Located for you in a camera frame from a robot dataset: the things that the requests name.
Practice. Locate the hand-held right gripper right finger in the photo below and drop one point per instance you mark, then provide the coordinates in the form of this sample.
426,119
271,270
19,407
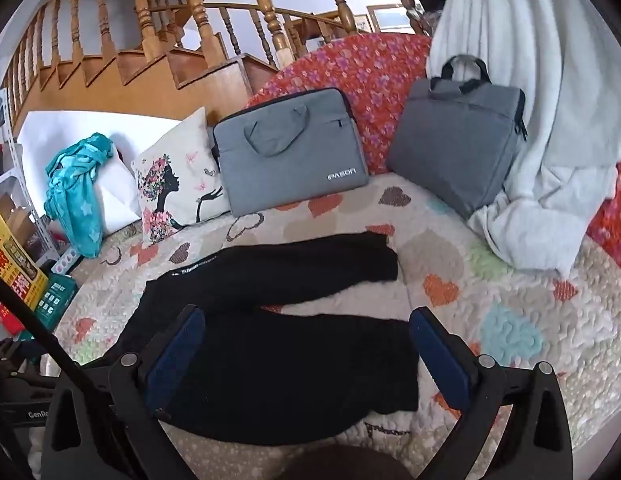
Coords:
440,360

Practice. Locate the dark brown round object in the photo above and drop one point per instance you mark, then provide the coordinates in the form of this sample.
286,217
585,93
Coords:
345,465

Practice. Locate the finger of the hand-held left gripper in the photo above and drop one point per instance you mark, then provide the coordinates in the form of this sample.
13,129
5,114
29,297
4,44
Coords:
35,317

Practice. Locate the white fleece blanket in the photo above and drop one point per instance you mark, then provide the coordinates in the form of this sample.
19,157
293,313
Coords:
540,85

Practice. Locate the blue-grey folded garment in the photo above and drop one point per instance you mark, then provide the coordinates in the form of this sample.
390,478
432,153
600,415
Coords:
450,145

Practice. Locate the yellow printed box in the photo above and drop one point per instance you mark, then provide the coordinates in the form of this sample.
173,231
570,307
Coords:
15,260

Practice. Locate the white black-striped garment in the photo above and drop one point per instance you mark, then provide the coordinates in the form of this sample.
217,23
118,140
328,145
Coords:
190,180

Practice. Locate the teal star cloth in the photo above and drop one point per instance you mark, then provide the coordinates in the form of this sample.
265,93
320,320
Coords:
75,195

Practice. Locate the heart patterned quilt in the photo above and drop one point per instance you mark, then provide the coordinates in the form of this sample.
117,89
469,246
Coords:
490,280

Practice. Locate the red floral cover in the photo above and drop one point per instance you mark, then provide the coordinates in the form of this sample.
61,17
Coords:
350,70

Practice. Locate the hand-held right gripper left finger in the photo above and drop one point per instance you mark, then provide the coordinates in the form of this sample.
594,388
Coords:
174,357

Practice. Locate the wooden chair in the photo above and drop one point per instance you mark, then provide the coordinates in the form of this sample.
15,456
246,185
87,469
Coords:
140,85

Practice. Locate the framed wall picture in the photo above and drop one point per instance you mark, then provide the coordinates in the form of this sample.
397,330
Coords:
390,17

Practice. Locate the white cushion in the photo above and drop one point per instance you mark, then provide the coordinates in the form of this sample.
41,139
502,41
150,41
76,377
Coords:
65,130

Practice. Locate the green box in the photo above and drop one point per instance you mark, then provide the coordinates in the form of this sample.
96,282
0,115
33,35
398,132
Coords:
53,300

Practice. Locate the black pants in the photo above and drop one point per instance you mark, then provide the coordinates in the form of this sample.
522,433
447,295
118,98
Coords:
290,360

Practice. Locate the grey metal shelf rack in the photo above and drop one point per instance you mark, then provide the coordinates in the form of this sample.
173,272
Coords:
5,125

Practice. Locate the grey folded shorts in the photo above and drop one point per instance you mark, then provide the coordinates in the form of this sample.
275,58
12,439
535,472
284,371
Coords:
290,175

